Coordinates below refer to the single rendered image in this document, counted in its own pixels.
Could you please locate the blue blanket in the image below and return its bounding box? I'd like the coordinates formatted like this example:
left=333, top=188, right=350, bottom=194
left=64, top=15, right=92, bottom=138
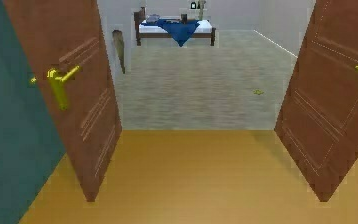
left=145, top=18, right=201, bottom=48

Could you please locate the dark wooden bed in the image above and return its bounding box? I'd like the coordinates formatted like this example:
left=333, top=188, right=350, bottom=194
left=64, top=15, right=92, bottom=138
left=133, top=6, right=217, bottom=47

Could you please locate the grey pillow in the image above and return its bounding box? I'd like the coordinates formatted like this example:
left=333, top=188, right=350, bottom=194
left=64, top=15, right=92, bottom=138
left=146, top=13, right=161, bottom=24

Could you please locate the brown wooden room door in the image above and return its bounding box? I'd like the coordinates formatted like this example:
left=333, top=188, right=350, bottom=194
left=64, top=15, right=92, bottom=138
left=1, top=0, right=123, bottom=203
left=274, top=0, right=358, bottom=203

